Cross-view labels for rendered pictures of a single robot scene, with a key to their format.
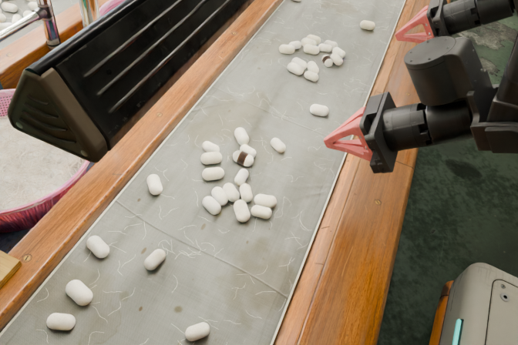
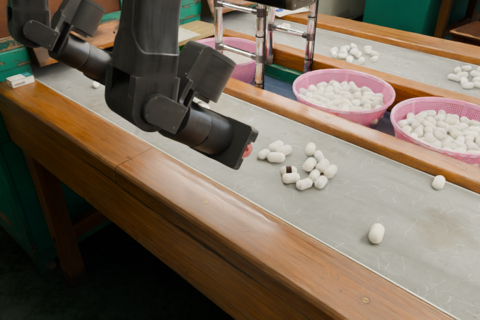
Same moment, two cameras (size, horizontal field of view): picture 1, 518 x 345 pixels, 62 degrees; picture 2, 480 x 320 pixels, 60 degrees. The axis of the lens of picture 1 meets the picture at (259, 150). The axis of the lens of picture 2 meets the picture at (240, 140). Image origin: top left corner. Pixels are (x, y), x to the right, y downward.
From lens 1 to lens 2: 1.29 m
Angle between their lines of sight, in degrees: 83
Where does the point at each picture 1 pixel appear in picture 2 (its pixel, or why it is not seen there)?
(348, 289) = (66, 113)
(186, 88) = (252, 91)
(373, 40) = (343, 235)
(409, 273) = not seen: outside the picture
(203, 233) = not seen: hidden behind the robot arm
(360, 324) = (48, 111)
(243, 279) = not seen: hidden behind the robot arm
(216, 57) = (289, 106)
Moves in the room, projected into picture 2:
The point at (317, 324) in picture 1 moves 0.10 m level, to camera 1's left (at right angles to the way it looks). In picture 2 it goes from (63, 101) to (91, 86)
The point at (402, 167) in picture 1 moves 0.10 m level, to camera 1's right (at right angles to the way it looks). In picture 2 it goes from (121, 161) to (83, 188)
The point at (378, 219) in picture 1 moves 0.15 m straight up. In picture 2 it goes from (92, 134) to (78, 71)
